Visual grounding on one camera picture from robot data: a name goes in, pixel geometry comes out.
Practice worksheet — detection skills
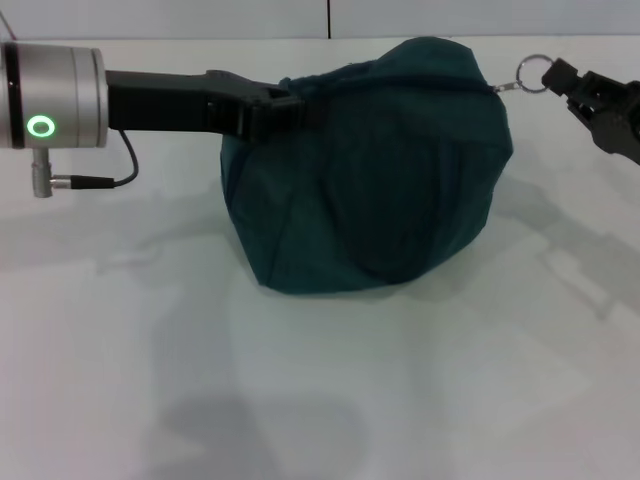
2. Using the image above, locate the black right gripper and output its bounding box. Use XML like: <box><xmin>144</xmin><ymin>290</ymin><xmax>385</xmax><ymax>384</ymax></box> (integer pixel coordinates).
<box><xmin>541</xmin><ymin>57</ymin><xmax>640</xmax><ymax>166</ymax></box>

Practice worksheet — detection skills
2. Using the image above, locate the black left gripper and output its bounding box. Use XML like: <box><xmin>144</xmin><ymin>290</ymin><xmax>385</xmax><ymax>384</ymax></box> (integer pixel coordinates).
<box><xmin>104</xmin><ymin>68</ymin><xmax>307</xmax><ymax>145</ymax></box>

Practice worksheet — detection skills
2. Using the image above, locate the dark green lunch bag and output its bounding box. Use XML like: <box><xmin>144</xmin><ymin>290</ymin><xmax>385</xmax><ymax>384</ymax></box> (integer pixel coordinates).
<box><xmin>219</xmin><ymin>35</ymin><xmax>551</xmax><ymax>297</ymax></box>

